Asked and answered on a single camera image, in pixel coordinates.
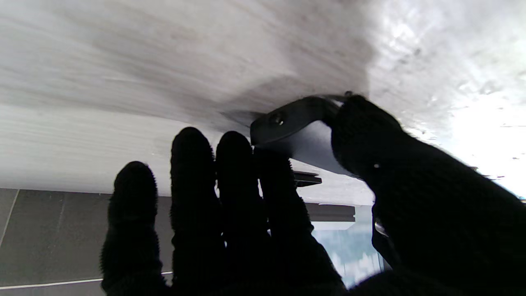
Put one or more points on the black remote control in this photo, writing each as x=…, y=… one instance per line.
x=300, y=135

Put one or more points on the black battery cover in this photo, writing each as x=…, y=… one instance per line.
x=308, y=179

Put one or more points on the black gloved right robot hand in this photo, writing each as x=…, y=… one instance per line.
x=411, y=205

